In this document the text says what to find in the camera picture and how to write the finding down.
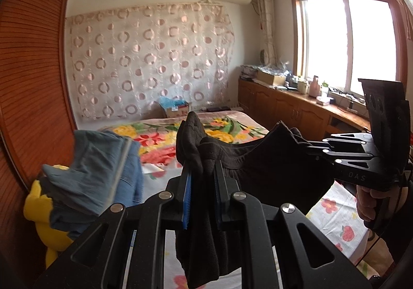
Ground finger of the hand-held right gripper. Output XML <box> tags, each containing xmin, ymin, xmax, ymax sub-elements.
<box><xmin>306</xmin><ymin>146</ymin><xmax>383</xmax><ymax>165</ymax></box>
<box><xmin>306</xmin><ymin>133</ymin><xmax>376</xmax><ymax>149</ymax></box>

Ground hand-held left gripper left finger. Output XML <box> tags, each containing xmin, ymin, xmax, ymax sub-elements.
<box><xmin>32</xmin><ymin>173</ymin><xmax>197</xmax><ymax>289</ymax></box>

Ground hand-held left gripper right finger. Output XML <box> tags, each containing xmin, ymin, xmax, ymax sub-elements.
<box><xmin>213</xmin><ymin>169</ymin><xmax>373</xmax><ymax>289</ymax></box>

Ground black pants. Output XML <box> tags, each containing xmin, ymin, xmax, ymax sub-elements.
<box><xmin>174</xmin><ymin>111</ymin><xmax>336</xmax><ymax>289</ymax></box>

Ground person's right hand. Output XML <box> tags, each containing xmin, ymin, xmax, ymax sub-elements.
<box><xmin>356</xmin><ymin>184</ymin><xmax>380</xmax><ymax>228</ymax></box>

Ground pink bottle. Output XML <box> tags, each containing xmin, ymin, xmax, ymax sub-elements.
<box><xmin>309</xmin><ymin>75</ymin><xmax>321</xmax><ymax>97</ymax></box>

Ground white floral bed sheet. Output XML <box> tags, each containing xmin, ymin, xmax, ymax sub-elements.
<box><xmin>129</xmin><ymin>160</ymin><xmax>397</xmax><ymax>289</ymax></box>

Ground colourful floral blanket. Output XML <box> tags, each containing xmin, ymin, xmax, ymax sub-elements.
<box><xmin>97</xmin><ymin>110</ymin><xmax>270</xmax><ymax>167</ymax></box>

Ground wooden cabinet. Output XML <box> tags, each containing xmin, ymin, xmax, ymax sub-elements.
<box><xmin>238</xmin><ymin>77</ymin><xmax>371</xmax><ymax>141</ymax></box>

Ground small cardboard box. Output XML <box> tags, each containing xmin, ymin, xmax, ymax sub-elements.
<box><xmin>164</xmin><ymin>102</ymin><xmax>189</xmax><ymax>118</ymax></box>

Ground blue plastic bag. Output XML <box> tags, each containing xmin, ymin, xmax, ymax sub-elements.
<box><xmin>159</xmin><ymin>96</ymin><xmax>186</xmax><ymax>109</ymax></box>

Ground wooden-framed window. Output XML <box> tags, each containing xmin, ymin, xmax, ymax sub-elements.
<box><xmin>289</xmin><ymin>0</ymin><xmax>407</xmax><ymax>105</ymax></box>

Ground blue denim clothes pile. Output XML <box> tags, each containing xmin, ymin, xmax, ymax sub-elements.
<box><xmin>42</xmin><ymin>129</ymin><xmax>144</xmax><ymax>239</ymax></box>

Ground flat tan cardboard box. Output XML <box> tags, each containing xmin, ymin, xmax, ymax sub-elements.
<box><xmin>256</xmin><ymin>69</ymin><xmax>288</xmax><ymax>85</ymax></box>

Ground stack of books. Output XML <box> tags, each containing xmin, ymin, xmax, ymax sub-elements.
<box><xmin>240</xmin><ymin>65</ymin><xmax>259</xmax><ymax>80</ymax></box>

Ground patterned window curtain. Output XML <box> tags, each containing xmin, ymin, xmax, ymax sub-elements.
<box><xmin>253</xmin><ymin>0</ymin><xmax>278</xmax><ymax>67</ymax></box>

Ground yellow plush toy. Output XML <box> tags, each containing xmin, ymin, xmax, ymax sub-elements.
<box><xmin>23</xmin><ymin>165</ymin><xmax>75</xmax><ymax>268</ymax></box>

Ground wooden wardrobe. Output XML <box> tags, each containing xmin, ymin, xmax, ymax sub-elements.
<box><xmin>0</xmin><ymin>0</ymin><xmax>78</xmax><ymax>277</ymax></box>

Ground circle-patterned wall curtain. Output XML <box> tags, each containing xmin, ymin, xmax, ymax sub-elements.
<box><xmin>66</xmin><ymin>2</ymin><xmax>236</xmax><ymax>122</ymax></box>

